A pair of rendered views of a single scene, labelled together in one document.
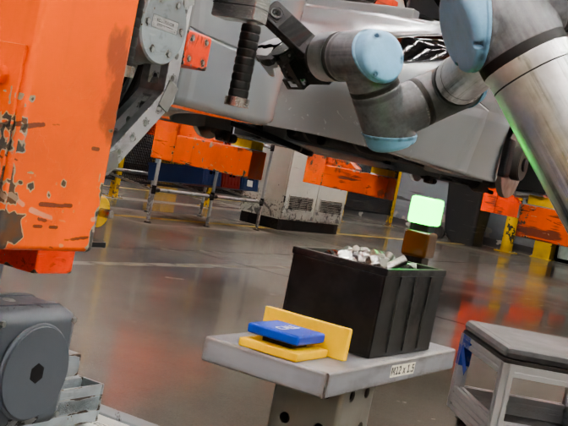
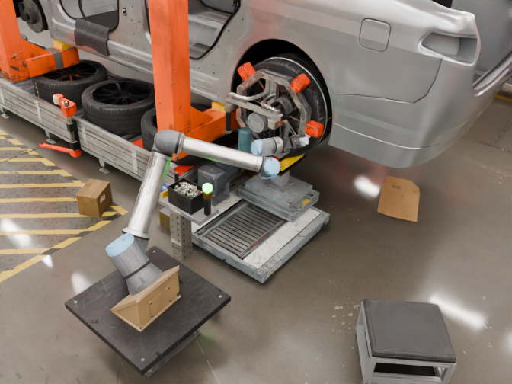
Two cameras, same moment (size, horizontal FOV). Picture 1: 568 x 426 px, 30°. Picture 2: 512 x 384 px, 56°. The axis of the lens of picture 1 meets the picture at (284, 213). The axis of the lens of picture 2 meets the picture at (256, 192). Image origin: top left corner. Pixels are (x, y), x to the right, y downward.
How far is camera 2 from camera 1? 357 cm
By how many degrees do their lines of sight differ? 94
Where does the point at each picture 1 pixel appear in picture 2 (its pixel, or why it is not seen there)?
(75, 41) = (162, 125)
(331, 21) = not seen: outside the picture
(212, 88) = (349, 145)
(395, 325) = (174, 200)
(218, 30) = (349, 126)
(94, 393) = (289, 214)
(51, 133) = not seen: hidden behind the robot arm
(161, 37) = (254, 126)
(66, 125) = not seen: hidden behind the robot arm
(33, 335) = (202, 176)
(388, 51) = (254, 148)
